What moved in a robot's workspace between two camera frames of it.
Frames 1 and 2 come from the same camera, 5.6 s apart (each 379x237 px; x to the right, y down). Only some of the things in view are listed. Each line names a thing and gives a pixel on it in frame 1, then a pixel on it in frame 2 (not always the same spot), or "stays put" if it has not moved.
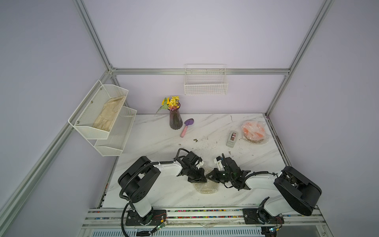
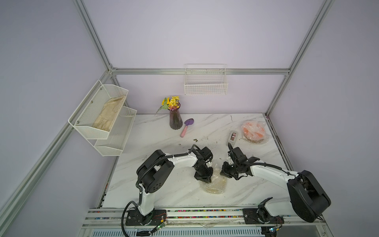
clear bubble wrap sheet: x=254 y=132 stays put
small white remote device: x=232 y=139 stays put
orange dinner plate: x=254 y=131 stays put
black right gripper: x=213 y=173 -> x=223 y=172
